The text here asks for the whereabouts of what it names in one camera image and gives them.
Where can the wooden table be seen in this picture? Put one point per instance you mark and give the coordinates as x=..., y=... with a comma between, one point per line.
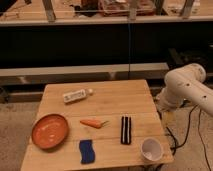
x=110, y=101

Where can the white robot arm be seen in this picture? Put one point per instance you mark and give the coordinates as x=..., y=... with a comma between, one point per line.
x=184, y=83

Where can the white cup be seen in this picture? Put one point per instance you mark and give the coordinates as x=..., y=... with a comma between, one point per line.
x=151, y=149

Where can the orange plate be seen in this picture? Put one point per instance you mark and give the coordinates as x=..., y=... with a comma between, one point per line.
x=50, y=131

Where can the blue sponge cloth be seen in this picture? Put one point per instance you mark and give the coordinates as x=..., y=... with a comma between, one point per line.
x=87, y=151

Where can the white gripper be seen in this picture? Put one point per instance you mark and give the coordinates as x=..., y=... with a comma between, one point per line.
x=167, y=101

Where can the upper wooden shelf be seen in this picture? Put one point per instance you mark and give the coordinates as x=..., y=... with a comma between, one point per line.
x=92, y=12

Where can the orange toy carrot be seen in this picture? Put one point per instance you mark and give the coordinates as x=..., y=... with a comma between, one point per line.
x=93, y=123

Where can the long metal bench rail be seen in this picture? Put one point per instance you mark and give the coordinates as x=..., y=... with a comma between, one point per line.
x=83, y=69

